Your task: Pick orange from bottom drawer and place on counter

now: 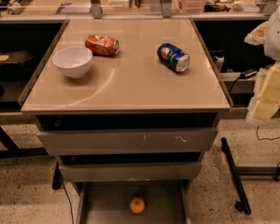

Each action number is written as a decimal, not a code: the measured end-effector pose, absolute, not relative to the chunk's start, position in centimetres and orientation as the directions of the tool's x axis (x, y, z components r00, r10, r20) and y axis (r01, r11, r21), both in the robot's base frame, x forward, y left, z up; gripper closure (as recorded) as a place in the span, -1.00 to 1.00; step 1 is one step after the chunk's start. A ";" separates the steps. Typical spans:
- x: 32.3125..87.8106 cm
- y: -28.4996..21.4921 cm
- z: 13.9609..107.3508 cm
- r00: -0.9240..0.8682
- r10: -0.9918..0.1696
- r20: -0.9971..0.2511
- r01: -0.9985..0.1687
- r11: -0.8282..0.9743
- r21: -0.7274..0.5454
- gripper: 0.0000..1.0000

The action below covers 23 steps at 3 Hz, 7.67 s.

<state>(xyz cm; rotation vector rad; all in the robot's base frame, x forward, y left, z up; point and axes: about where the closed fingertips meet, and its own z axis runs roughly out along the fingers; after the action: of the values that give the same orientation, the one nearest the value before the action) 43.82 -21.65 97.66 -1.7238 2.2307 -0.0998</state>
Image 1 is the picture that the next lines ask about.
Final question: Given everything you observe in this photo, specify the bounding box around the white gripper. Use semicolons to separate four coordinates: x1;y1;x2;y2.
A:
245;6;280;126

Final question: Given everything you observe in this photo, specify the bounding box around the orange fruit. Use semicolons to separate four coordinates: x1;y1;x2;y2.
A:
130;197;146;214

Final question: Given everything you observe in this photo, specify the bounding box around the top grey drawer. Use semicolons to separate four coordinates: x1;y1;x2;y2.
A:
38;128;217;156

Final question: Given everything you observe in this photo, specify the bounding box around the grey drawer cabinet with counter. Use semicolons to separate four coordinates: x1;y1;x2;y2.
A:
18;18;234;224

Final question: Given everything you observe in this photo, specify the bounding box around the middle grey drawer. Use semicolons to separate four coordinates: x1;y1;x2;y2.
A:
60;162;202;182

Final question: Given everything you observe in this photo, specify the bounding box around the open bottom grey drawer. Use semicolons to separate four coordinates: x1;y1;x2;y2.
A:
77;181;191;224

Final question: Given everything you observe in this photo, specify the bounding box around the black power adapter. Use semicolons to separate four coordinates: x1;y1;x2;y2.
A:
240;69;257;79

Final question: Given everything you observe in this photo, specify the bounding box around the blue Pepsi can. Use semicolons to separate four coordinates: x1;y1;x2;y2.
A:
157;43;190;73

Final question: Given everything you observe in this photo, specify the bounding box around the black floor stand bar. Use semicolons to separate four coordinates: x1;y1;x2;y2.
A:
221;137;252;215

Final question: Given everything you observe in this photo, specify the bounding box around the crushed red soda can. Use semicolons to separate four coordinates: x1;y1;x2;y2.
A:
85;35;119;56

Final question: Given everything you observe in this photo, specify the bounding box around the white bowl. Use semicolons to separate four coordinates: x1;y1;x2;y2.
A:
52;46;92;78

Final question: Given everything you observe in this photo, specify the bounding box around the black cable on floor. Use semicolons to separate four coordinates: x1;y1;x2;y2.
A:
255;124;280;142

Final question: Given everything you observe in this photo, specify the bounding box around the black cable left floor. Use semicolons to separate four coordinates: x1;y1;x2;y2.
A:
60;175;76;224

